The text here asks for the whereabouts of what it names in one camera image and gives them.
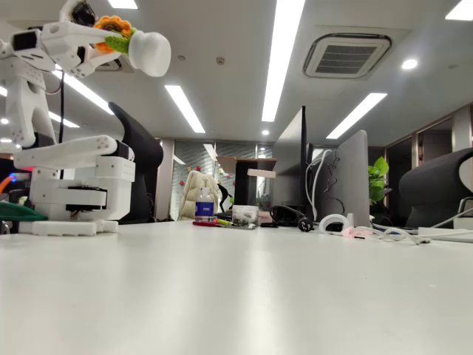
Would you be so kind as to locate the gripper camera on white bracket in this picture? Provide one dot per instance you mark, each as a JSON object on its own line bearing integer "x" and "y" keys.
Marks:
{"x": 83, "y": 14}

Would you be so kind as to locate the round ceiling downlight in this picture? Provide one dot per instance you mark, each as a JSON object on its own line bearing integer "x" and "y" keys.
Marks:
{"x": 409, "y": 64}

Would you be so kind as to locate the small pink box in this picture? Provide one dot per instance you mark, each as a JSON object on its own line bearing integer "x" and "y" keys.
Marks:
{"x": 265, "y": 217}

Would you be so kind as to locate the pink ribbon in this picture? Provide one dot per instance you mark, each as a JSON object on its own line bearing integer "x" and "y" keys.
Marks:
{"x": 351, "y": 232}

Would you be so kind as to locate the green leafy plant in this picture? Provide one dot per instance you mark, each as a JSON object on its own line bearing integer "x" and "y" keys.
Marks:
{"x": 377, "y": 181}

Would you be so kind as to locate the long ceiling light strip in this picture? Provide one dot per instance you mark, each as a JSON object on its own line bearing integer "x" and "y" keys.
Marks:
{"x": 188, "y": 114}
{"x": 281, "y": 55}
{"x": 92, "y": 96}
{"x": 354, "y": 116}

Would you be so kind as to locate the red pen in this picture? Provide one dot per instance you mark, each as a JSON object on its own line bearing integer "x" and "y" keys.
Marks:
{"x": 203, "y": 223}

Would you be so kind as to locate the white tape roll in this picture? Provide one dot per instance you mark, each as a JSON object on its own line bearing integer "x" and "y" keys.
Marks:
{"x": 325, "y": 222}

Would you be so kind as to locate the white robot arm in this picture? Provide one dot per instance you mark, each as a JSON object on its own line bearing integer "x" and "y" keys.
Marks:
{"x": 74, "y": 151}

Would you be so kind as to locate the black curved stand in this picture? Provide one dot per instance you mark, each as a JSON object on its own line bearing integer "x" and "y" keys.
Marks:
{"x": 223, "y": 192}

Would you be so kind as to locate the plain white power strip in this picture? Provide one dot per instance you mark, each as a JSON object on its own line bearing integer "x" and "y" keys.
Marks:
{"x": 447, "y": 233}

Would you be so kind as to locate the open brown cardboard box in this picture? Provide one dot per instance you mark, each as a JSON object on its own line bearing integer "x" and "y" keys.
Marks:
{"x": 227, "y": 162}

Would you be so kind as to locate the ceiling air conditioner vent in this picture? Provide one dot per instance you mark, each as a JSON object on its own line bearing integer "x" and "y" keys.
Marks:
{"x": 345, "y": 57}
{"x": 114, "y": 68}

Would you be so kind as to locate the clear water bottle blue label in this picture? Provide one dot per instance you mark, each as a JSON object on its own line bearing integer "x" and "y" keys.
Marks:
{"x": 204, "y": 209}

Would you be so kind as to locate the grey desk partition rounded corner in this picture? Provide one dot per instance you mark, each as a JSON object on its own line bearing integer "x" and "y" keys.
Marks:
{"x": 351, "y": 177}

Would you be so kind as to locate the clear plastic container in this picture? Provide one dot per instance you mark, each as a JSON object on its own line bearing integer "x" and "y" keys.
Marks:
{"x": 245, "y": 214}

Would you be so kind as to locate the black mesh office chair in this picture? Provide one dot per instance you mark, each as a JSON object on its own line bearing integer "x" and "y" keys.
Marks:
{"x": 432, "y": 192}
{"x": 148, "y": 166}

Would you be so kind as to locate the flat black item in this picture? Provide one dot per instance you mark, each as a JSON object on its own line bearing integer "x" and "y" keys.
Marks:
{"x": 269, "y": 224}

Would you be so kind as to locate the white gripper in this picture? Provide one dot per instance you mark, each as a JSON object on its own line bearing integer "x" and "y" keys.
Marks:
{"x": 63, "y": 41}

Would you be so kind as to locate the crocheted sunflower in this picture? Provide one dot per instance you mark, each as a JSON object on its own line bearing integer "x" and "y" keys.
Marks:
{"x": 151, "y": 51}

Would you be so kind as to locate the yellow green highlighter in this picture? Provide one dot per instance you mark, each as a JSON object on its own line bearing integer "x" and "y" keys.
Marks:
{"x": 224, "y": 222}

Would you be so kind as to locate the cream puffer jacket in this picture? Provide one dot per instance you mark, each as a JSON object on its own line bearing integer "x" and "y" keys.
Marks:
{"x": 188, "y": 196}

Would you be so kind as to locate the thin black monitor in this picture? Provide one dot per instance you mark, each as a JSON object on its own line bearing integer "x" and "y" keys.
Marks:
{"x": 303, "y": 166}

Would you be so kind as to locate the green cloth item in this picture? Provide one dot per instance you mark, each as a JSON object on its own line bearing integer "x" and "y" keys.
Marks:
{"x": 18, "y": 212}

